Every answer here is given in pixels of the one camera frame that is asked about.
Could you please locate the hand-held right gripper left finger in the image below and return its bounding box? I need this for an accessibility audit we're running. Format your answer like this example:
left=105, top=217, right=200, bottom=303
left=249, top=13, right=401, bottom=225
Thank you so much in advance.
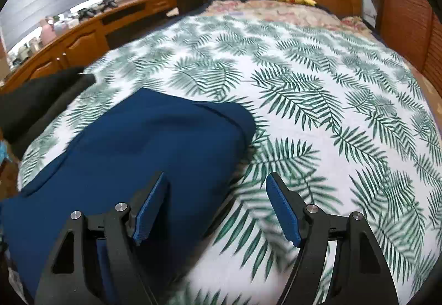
left=35, top=171, right=170, bottom=305

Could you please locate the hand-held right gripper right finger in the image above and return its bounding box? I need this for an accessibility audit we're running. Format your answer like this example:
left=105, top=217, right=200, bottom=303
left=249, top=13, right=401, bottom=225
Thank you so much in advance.
left=266, top=173, right=394, bottom=305

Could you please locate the blue suit jacket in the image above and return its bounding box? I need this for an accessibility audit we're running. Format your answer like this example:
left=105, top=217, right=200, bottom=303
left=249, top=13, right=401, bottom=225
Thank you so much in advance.
left=0, top=88, right=256, bottom=299

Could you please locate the leaf print bed sheet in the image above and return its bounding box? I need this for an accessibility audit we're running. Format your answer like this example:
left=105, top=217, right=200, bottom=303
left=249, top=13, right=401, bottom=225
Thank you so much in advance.
left=17, top=13, right=442, bottom=305

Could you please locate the black garment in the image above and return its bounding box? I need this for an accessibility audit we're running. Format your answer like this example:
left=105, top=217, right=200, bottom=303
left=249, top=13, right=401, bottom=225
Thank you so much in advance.
left=0, top=66, right=98, bottom=154

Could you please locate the wooden desk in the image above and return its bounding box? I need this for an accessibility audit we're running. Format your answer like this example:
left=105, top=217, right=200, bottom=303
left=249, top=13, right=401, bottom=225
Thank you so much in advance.
left=0, top=0, right=179, bottom=95

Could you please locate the white box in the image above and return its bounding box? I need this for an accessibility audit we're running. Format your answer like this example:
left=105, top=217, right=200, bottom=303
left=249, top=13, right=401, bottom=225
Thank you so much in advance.
left=53, top=20, right=78, bottom=33

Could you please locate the pink box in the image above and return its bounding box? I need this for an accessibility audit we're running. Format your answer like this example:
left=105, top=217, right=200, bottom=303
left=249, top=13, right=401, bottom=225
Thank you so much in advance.
left=41, top=18, right=56, bottom=42

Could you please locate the wooden louvered wardrobe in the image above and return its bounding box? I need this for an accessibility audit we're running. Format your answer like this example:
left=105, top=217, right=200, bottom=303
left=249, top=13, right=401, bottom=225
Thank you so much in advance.
left=369, top=0, right=442, bottom=85

